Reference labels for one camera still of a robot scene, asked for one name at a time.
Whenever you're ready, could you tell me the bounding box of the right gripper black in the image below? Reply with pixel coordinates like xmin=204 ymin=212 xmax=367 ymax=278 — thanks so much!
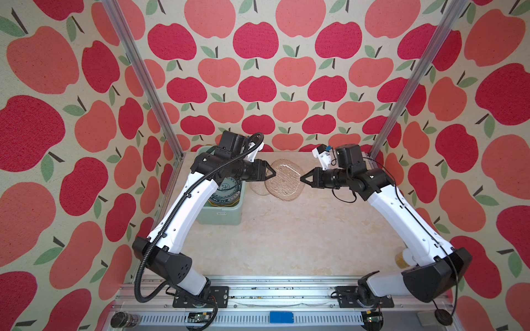
xmin=300 ymin=165 xmax=352 ymax=190

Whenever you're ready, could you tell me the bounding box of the brown tinted glass plate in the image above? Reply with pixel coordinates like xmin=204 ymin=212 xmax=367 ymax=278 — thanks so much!
xmin=265 ymin=159 xmax=304 ymax=201

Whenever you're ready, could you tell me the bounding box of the blue floral ceramic plate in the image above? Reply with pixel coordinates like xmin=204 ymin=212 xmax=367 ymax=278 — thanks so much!
xmin=208 ymin=177 xmax=242 ymax=207

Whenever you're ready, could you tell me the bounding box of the mint green plastic bin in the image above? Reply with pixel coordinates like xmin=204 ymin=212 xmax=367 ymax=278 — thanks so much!
xmin=194 ymin=145 xmax=247 ymax=226

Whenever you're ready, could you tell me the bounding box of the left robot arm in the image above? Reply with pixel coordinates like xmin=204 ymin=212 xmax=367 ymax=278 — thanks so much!
xmin=132 ymin=131 xmax=275 ymax=303

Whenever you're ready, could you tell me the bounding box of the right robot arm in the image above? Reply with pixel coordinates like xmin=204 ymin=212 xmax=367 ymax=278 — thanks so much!
xmin=300 ymin=144 xmax=472 ymax=307

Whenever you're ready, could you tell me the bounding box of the clear glass plate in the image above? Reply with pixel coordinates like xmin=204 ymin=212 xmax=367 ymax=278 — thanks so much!
xmin=248 ymin=181 xmax=270 ymax=196

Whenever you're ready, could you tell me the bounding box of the yellow jar white lid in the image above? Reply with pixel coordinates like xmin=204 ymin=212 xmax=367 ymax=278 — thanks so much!
xmin=395 ymin=248 xmax=411 ymax=270

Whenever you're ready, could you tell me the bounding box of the black round knob right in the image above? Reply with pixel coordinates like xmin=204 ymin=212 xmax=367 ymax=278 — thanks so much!
xmin=434 ymin=308 xmax=454 ymax=326

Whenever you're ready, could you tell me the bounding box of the black round knob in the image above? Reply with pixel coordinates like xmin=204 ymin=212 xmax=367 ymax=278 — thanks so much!
xmin=110 ymin=311 xmax=140 ymax=329
xmin=434 ymin=308 xmax=454 ymax=326

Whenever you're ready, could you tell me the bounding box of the black round knob left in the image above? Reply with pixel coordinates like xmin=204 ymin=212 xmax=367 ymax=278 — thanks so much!
xmin=110 ymin=311 xmax=140 ymax=329

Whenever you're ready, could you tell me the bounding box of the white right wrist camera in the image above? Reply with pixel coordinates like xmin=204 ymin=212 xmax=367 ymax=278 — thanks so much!
xmin=312 ymin=144 xmax=336 ymax=170

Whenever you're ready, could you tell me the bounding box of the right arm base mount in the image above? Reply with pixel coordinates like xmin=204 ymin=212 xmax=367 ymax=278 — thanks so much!
xmin=330 ymin=286 xmax=395 ymax=309

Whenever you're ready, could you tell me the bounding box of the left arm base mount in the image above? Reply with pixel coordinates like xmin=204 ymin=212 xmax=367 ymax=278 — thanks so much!
xmin=173 ymin=286 xmax=230 ymax=308

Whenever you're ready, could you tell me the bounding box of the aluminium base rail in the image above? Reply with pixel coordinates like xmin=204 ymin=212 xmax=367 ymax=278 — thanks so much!
xmin=97 ymin=276 xmax=464 ymax=330

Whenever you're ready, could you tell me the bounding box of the black corrugated cable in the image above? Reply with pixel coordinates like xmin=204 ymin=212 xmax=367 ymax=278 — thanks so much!
xmin=133 ymin=132 xmax=266 ymax=331

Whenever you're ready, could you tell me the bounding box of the left aluminium frame post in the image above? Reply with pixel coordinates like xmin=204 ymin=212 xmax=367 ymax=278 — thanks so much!
xmin=102 ymin=0 xmax=185 ymax=161

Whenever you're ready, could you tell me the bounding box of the aluminium frame post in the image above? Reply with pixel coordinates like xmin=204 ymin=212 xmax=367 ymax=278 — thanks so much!
xmin=369 ymin=0 xmax=470 ymax=159
xmin=102 ymin=0 xmax=185 ymax=161

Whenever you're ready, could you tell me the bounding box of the right aluminium frame post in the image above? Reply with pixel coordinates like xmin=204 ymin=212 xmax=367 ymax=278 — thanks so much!
xmin=369 ymin=0 xmax=470 ymax=159

